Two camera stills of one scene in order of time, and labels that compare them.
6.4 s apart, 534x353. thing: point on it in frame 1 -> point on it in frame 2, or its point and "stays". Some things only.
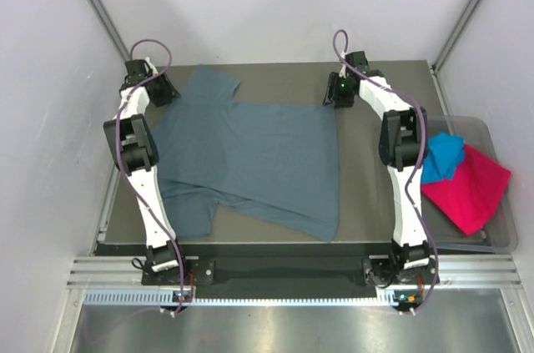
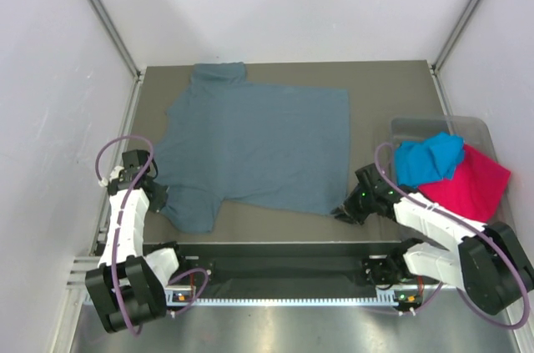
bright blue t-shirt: x=445 y=151 stays
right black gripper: x=332 y=94 -> x=350 y=214
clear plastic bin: x=499 y=234 stays
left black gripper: x=168 y=92 -> x=161 y=199
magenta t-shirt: x=470 y=201 stays
